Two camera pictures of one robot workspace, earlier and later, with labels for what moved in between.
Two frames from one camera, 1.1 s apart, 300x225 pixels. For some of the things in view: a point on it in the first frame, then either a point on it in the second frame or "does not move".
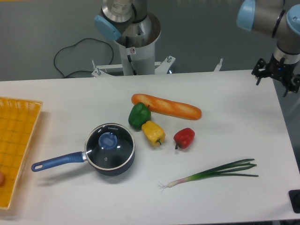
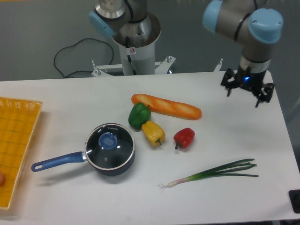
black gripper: [280, 70] to [251, 81]
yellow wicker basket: [18, 117] does not move
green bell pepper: [139, 114] does not move
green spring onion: [224, 170] does not move
